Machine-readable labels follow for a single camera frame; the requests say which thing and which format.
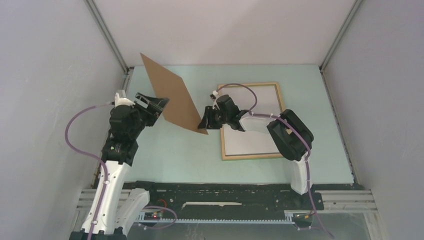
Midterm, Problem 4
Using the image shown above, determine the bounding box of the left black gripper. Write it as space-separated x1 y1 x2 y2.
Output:
130 93 171 138

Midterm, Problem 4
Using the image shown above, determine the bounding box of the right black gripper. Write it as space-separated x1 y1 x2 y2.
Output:
197 106 229 131

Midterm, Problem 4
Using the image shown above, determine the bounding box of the left aluminium corner post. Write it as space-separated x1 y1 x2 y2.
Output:
84 0 129 73

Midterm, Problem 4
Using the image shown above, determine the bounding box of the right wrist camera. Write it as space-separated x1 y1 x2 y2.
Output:
209 91 220 101

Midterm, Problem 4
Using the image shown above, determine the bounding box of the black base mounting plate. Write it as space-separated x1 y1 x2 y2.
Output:
123 181 324 221

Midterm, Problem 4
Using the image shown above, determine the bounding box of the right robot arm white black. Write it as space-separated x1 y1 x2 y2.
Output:
197 91 314 209

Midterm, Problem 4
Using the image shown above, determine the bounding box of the blue sea photo print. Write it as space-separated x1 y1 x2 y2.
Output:
221 85 283 157

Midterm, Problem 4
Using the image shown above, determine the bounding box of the wooden picture frame green edge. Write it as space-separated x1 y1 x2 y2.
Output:
217 81 286 162

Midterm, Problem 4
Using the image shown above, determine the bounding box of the aluminium corner post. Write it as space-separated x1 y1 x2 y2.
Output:
319 0 364 73
84 0 129 73

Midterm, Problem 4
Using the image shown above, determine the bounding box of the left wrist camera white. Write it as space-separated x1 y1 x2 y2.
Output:
114 89 136 107

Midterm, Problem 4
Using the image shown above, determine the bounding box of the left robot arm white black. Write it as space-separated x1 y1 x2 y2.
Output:
65 90 169 240

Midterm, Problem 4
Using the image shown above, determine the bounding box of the right aluminium corner post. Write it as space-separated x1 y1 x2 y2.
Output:
319 0 364 73

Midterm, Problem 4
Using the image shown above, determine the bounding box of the brown cardboard backing board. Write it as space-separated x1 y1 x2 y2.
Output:
140 53 208 135

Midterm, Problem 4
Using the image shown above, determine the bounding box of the aluminium rail base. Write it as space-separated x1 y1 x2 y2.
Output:
75 188 379 225

